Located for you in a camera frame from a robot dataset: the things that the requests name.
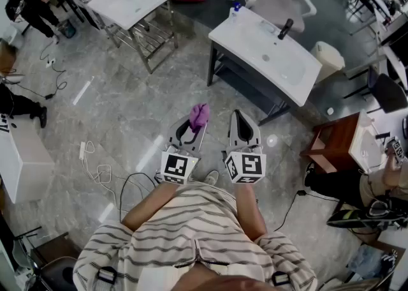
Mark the purple cloth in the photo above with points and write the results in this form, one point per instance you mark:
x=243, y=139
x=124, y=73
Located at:
x=199, y=115

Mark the person's striped cream shirt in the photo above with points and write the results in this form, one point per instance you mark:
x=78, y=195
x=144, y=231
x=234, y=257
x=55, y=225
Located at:
x=191, y=229

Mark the white sink on wooden cabinet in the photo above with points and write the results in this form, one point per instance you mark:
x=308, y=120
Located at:
x=366, y=146

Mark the person's chin and neck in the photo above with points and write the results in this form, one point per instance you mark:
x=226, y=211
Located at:
x=223, y=283

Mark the white sink with black faucet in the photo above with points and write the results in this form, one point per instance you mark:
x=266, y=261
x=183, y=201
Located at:
x=252, y=47

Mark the black chair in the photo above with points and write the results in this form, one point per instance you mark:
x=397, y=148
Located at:
x=389, y=93

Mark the beige trash bin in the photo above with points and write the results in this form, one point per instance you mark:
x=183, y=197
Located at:
x=328, y=60

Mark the black faucet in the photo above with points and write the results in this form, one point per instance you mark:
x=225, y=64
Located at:
x=284, y=29

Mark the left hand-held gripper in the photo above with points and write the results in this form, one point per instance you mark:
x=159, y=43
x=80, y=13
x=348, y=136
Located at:
x=173, y=167

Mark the small white round object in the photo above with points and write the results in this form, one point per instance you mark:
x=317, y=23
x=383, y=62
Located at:
x=330, y=111

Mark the steel sink stand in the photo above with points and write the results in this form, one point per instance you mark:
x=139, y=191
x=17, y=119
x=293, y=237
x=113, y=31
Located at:
x=150, y=41

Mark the person's left forearm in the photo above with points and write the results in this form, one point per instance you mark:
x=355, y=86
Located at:
x=150, y=203

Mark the brown wooden cabinet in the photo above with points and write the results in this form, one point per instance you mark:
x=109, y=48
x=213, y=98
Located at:
x=338, y=143

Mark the black bag green stripe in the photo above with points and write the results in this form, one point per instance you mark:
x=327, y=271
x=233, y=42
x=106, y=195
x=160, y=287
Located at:
x=350, y=219

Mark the dark sink stand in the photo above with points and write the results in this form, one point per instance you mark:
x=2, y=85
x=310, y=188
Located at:
x=245, y=82

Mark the person's right forearm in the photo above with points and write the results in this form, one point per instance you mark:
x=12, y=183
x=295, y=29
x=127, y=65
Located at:
x=252, y=210

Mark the person's shoe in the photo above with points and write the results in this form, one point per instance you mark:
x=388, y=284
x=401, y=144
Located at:
x=212, y=177

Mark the blue bottle cap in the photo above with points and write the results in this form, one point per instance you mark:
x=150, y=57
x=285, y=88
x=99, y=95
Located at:
x=236, y=9

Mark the white counter with black marks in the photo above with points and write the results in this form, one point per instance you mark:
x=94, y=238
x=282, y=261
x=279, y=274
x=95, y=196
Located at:
x=22, y=159

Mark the grey soap dish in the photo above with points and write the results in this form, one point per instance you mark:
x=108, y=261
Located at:
x=267, y=26

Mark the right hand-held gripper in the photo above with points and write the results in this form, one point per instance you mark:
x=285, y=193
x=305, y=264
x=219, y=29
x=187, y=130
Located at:
x=248, y=165

